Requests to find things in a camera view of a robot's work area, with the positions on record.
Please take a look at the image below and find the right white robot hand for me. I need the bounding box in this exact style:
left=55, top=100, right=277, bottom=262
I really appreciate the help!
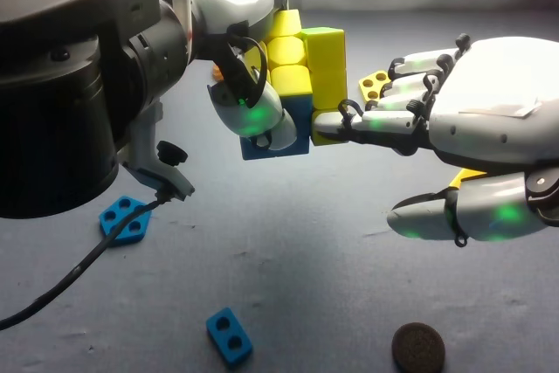
left=314, top=33, right=559, bottom=248

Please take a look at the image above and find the Rubik's cube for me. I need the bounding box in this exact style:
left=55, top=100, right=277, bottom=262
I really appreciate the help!
left=239, top=9, right=350, bottom=161

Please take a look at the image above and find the yellow rectangular block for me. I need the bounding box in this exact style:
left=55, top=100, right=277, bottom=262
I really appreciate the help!
left=448, top=166, right=489, bottom=191

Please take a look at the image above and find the yellow pentagon block with holes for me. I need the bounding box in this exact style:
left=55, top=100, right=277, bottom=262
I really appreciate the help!
left=357, top=69, right=394, bottom=106

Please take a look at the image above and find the grey table cloth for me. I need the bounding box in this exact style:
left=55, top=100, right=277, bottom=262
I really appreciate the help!
left=0, top=8, right=559, bottom=373

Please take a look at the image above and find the chocolate sandwich cookie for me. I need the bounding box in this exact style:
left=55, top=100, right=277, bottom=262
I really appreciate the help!
left=391, top=321, right=447, bottom=373

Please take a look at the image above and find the blue pentagon block with holes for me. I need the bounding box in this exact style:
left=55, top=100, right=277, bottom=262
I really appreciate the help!
left=99, top=195, right=155, bottom=248

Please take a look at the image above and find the blue two-hole block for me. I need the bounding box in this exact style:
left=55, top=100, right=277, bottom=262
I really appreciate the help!
left=205, top=306, right=254, bottom=368

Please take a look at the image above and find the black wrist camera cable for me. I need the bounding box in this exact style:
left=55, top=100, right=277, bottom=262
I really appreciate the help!
left=0, top=197, right=171, bottom=330

